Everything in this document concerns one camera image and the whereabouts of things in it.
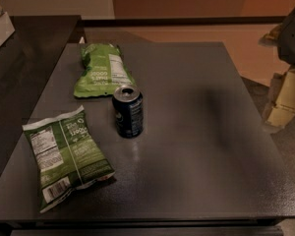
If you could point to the dark blue pepsi can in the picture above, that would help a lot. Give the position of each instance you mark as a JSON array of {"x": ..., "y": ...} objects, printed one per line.
[{"x": 129, "y": 114}]

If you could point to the green chip bag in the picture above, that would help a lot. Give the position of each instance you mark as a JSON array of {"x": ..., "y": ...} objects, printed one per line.
[
  {"x": 67, "y": 157},
  {"x": 104, "y": 71}
]

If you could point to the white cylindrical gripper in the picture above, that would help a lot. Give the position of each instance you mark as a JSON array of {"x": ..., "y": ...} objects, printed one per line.
[{"x": 292, "y": 39}]

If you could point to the green chip bag near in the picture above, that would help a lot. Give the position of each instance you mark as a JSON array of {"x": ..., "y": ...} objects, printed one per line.
[{"x": 67, "y": 157}]

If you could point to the green chip bag far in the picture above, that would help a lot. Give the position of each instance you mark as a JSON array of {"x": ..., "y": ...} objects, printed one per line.
[{"x": 104, "y": 71}]

